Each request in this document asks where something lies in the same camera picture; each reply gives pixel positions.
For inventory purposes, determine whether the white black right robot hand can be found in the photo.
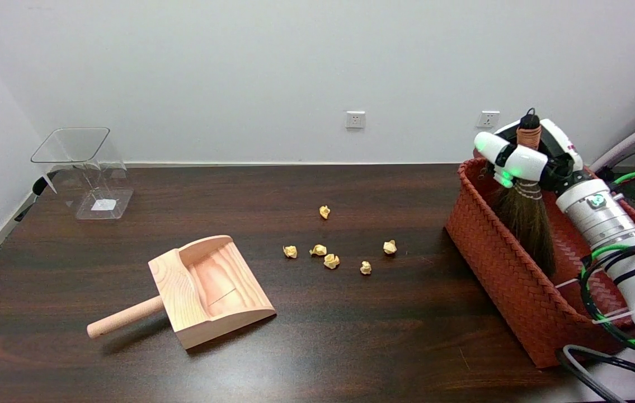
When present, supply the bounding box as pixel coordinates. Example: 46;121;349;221
474;115;595;197

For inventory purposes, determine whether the grey hose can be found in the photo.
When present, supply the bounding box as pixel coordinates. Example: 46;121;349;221
589;110;635;174

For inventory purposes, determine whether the thick black cable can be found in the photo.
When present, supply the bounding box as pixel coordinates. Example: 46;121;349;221
554;344;635;403

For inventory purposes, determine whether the wooden dustpan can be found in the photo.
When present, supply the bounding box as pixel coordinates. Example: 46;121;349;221
86;235;277;350

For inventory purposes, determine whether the black clamp with cable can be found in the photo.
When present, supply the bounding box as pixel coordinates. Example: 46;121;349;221
14;172;62;223

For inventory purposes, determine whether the red woven basket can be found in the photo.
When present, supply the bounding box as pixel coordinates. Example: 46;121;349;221
445;158;635;369

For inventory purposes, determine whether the clear plastic container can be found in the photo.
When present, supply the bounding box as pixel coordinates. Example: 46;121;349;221
30;127;134;221

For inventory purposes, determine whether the small brown straw broom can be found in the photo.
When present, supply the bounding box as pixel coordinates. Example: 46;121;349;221
491;108;557;276

